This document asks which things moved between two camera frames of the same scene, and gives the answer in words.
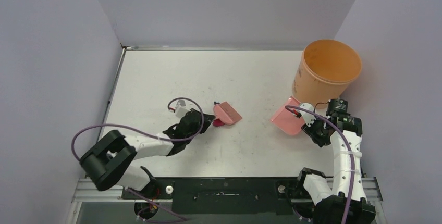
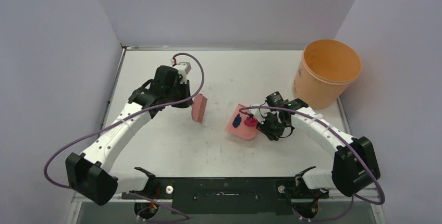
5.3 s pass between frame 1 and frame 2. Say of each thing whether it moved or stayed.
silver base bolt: stayed
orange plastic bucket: stayed
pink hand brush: moved
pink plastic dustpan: moved
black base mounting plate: stayed
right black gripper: moved
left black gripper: moved
